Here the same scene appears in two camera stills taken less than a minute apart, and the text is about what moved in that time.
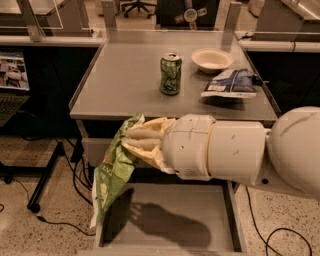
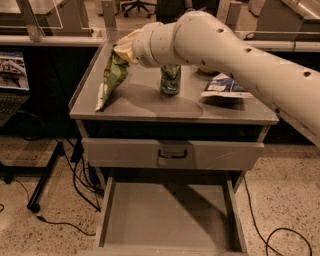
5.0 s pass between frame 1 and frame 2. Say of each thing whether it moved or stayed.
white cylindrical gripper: moved
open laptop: stayed
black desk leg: stayed
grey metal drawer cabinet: stayed
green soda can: stayed
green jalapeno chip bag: moved
